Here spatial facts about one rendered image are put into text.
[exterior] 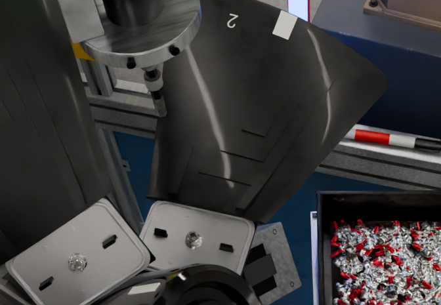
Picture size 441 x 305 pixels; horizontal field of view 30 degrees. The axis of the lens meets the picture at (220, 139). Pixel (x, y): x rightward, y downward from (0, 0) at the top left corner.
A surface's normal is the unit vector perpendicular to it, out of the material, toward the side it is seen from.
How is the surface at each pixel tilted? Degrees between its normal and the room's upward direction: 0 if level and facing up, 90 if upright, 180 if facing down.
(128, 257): 53
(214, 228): 0
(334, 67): 22
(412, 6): 90
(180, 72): 9
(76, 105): 45
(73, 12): 90
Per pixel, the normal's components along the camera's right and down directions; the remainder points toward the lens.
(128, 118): -0.29, 0.80
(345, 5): -0.09, -0.58
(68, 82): 0.28, 0.07
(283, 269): 0.67, -0.22
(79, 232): 0.06, 0.30
